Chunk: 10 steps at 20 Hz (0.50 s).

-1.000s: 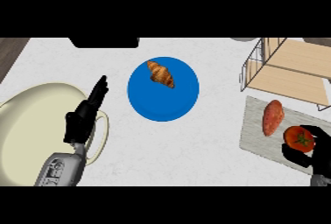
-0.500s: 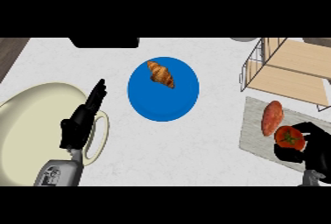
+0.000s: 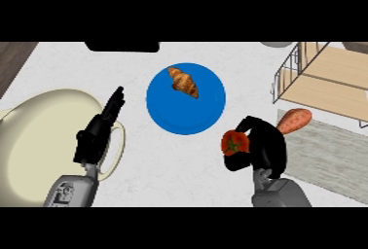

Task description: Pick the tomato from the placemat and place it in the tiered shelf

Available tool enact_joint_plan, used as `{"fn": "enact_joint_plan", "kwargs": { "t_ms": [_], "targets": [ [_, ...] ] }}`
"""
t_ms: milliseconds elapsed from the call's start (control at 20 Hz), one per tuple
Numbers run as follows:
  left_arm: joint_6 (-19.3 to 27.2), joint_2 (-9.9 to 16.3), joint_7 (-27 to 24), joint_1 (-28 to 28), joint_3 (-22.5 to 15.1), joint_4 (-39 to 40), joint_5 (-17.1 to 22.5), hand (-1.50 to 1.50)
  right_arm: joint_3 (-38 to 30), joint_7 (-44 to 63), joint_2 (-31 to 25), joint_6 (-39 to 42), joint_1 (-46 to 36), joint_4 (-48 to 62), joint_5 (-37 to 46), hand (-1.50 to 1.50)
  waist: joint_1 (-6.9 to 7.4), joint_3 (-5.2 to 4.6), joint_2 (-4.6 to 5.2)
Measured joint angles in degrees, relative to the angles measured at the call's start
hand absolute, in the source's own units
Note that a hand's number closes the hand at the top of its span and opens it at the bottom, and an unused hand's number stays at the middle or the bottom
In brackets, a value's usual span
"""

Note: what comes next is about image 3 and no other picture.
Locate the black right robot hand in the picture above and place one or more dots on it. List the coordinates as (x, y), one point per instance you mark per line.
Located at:
(267, 146)

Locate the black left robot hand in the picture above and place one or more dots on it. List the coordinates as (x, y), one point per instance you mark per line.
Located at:
(99, 133)

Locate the red tomato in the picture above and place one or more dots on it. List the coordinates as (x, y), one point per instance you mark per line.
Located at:
(234, 142)

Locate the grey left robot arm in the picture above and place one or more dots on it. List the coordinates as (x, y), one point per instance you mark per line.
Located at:
(72, 190)

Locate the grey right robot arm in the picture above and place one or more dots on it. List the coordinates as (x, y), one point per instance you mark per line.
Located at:
(279, 191)

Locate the grey placemat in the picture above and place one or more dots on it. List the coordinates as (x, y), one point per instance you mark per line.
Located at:
(326, 162)

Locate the orange sweet potato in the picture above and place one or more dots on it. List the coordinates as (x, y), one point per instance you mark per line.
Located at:
(295, 120)

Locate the blue round plate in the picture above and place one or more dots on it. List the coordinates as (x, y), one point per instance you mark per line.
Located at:
(186, 110)

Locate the brown croissant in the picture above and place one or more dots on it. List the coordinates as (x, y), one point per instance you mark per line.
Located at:
(184, 82)

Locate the black appliance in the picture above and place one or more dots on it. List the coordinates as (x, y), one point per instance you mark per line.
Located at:
(124, 46)

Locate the dark wooden board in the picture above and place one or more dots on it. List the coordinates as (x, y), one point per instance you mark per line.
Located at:
(14, 64)

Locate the grey round object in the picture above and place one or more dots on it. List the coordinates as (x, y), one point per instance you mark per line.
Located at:
(277, 44)

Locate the brown object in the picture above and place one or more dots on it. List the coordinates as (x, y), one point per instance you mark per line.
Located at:
(357, 47)

